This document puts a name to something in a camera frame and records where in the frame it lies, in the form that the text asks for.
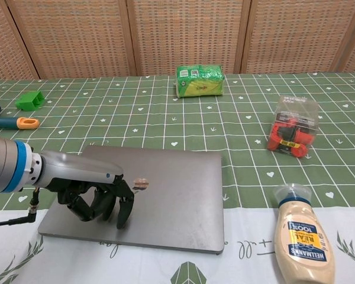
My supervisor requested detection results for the teal lint roller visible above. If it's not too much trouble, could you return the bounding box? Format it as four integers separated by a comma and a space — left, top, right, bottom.
0, 99, 41, 131

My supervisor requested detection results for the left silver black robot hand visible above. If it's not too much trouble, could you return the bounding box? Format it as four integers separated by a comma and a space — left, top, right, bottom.
38, 150, 136, 230

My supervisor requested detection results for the silver laptop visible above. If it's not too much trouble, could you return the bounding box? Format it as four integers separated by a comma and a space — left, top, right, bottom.
37, 144, 225, 256

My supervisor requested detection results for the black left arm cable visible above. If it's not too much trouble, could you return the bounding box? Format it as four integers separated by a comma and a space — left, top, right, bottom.
0, 189, 41, 228

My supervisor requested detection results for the mayonnaise squeeze bottle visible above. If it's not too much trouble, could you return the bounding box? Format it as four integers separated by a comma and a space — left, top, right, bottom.
273, 183, 337, 284

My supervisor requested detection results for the green checked tablecloth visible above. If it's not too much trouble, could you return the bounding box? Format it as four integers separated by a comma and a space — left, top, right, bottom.
0, 70, 355, 284

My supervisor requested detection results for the clear box of red clips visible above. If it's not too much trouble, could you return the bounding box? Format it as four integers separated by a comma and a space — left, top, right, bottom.
266, 95, 320, 158

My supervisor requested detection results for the green plastic block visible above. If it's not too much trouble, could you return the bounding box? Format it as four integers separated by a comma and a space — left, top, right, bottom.
15, 91, 45, 112

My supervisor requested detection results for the green tissue pack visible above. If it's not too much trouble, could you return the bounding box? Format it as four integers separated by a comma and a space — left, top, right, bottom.
175, 63, 225, 99

